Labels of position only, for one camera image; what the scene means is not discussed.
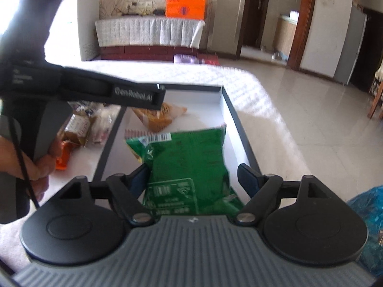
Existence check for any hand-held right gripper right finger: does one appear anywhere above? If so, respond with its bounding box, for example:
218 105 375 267
235 164 329 225

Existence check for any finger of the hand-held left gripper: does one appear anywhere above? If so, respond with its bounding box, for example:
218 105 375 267
106 80 167 110

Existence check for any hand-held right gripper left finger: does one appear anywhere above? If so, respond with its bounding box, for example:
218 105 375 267
58 165 154 226

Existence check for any yellow snack packet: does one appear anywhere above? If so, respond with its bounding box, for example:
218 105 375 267
132 102 188 132

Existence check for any green snack bag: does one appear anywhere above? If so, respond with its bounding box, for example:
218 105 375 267
126 125 246 216

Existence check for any dark box with white inside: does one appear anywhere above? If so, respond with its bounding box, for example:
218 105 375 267
92 85 264 216

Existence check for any person's left hand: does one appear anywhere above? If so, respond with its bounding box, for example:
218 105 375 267
0 135 64 200

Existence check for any purple detergent bottle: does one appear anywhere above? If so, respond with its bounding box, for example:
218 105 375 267
173 54 198 64

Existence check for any cabinet with white cloth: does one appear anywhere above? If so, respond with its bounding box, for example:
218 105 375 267
95 16 206 61

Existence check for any white textured mattress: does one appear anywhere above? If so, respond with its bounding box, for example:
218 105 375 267
0 59 303 264

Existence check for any brown snack packet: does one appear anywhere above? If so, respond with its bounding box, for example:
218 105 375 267
63 114 91 148

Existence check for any white chest freezer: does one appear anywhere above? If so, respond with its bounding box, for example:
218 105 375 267
77 0 101 62

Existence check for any orange snack packet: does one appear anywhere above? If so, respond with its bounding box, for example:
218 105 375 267
55 140 74 171

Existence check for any red flat tray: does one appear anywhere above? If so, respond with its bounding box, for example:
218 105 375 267
197 54 221 65

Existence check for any orange cardboard box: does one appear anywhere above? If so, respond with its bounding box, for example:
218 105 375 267
165 0 208 19

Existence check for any blue plastic bag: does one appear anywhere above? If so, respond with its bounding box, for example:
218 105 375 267
346 185 383 277

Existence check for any dark wooden door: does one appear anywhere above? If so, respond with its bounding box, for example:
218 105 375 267
242 0 271 49

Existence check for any wooden back room cabinet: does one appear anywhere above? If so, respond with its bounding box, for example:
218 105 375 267
276 14 300 57

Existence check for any wooden chair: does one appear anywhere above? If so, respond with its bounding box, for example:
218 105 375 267
366 65 383 120

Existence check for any grey refrigerator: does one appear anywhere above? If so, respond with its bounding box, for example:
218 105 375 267
333 5 376 86

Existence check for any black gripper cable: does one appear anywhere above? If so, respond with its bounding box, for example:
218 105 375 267
8 116 40 209

